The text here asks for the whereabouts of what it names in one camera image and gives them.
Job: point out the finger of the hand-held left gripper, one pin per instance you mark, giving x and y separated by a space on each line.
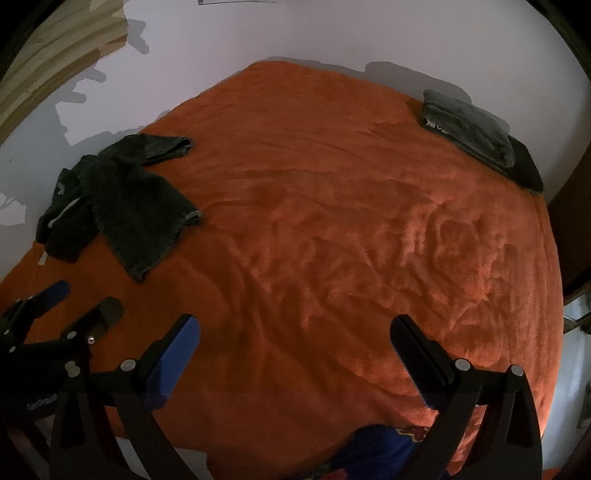
111 310
53 295

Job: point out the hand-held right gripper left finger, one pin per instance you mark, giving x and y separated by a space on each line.
178 355

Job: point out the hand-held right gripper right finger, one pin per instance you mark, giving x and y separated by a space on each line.
425 360

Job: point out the orange blanket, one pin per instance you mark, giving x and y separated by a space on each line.
300 230

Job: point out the folded dark garment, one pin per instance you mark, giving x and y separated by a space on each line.
526 170

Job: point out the folded grey garment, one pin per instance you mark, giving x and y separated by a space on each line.
466 134

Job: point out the shiny metal frame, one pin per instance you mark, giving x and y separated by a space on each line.
579 318

